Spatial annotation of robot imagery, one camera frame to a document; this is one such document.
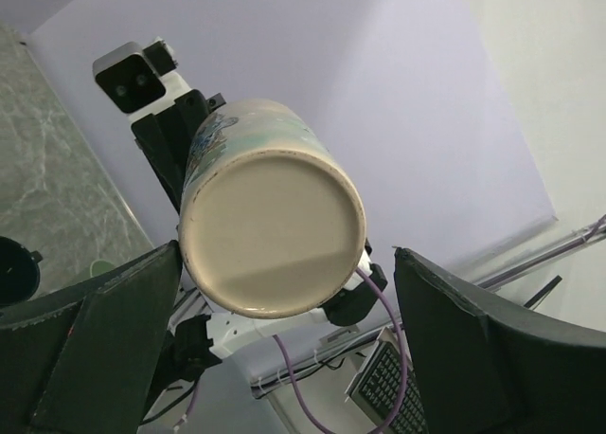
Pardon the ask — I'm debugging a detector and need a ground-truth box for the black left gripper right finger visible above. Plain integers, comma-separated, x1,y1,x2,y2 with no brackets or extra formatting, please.
394,247,605,433

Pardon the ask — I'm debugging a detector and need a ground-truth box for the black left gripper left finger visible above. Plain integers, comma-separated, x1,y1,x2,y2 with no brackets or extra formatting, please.
1,241,182,433

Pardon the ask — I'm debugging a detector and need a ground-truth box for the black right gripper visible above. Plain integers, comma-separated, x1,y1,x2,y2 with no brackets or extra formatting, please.
131,89,225,212

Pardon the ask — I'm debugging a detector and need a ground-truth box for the dark green mug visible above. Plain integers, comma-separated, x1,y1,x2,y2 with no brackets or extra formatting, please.
0,236,43,307

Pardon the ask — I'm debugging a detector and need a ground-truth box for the beige dragon pattern mug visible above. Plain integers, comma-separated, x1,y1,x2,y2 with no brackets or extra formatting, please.
178,99,366,318

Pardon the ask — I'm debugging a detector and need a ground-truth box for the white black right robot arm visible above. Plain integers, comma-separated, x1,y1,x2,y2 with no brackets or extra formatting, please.
128,90,386,397

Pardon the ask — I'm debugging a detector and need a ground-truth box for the light green mug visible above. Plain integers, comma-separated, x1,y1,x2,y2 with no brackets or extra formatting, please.
89,259,116,278

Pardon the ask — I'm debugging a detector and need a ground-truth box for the black keyboard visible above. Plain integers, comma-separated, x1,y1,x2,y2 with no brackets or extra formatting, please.
346,327,429,434

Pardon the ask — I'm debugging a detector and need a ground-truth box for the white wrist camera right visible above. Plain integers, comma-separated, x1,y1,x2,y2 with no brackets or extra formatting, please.
92,38,191,118

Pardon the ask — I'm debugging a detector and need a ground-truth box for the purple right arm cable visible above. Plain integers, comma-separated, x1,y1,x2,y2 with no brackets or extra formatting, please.
172,268,409,434

